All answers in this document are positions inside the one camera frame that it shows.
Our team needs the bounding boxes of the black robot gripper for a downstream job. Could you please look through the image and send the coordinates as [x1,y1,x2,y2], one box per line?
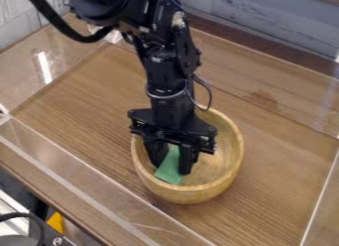
[127,91,218,176]

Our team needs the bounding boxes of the green rectangular block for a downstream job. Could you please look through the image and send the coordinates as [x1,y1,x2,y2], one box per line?
[154,146,183,185]

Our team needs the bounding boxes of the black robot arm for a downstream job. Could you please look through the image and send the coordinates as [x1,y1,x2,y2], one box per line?
[30,0,218,175]

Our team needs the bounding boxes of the brown wooden bowl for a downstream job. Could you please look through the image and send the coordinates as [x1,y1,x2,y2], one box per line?
[130,106,246,205]

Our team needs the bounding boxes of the clear acrylic tray walls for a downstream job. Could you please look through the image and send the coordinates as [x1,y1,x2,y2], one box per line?
[0,1,339,246]

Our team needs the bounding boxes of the yellow label on equipment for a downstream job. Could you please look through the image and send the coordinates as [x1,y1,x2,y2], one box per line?
[47,212,66,233]

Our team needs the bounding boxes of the black equipment with screw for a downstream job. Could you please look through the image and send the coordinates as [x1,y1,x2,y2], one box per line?
[28,220,78,246]

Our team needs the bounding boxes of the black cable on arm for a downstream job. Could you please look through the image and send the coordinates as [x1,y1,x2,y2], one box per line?
[184,73,214,112]

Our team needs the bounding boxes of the black cable lower left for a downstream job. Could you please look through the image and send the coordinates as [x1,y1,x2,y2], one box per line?
[0,212,46,246]

